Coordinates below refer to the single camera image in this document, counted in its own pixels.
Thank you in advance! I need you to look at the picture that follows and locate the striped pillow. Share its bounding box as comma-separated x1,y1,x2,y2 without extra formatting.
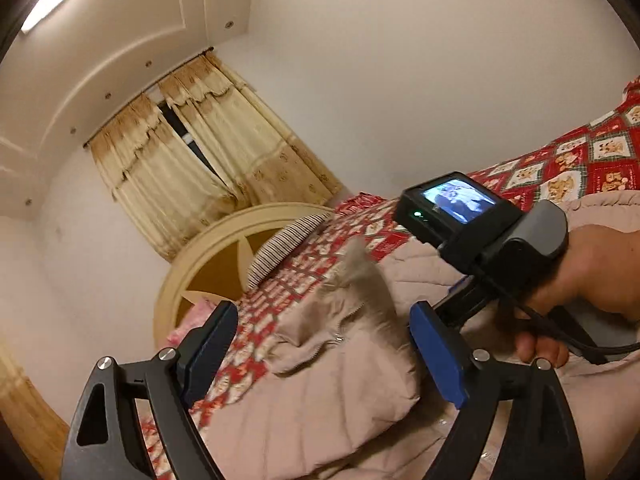
247,212,333,291

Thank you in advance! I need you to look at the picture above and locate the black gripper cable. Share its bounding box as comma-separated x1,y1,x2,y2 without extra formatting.
472,265,640,366

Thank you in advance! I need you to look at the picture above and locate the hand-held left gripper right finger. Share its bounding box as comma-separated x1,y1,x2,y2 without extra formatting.
409,301,587,480

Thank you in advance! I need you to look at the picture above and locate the person's right hand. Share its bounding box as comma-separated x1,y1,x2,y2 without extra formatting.
512,224,640,368

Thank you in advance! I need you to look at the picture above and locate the red teddy bear printed quilt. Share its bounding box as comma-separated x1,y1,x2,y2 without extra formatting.
137,77,640,476

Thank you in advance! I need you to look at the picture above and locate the pink pillow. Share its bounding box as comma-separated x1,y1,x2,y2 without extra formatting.
167,297,221,348

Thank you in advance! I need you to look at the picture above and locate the beige quilted jacket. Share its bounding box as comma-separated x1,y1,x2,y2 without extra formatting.
200,191,640,480

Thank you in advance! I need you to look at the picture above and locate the dark window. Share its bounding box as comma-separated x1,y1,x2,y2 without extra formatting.
159,101,213,173

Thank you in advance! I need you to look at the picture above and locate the cream round headboard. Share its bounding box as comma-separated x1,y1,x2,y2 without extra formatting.
152,202,336,351

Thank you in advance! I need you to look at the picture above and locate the red plaid cloth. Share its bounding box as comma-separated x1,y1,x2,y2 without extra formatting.
335,192,381,216

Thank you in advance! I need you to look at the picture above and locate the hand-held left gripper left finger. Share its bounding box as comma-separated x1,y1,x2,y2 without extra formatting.
60,300,240,480

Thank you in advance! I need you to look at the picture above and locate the wooden cabinet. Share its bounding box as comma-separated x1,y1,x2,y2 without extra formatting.
0,345,71,466

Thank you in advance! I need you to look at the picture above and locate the beige patterned curtain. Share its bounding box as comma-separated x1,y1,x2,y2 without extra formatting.
157,52,343,208
87,92,238,261

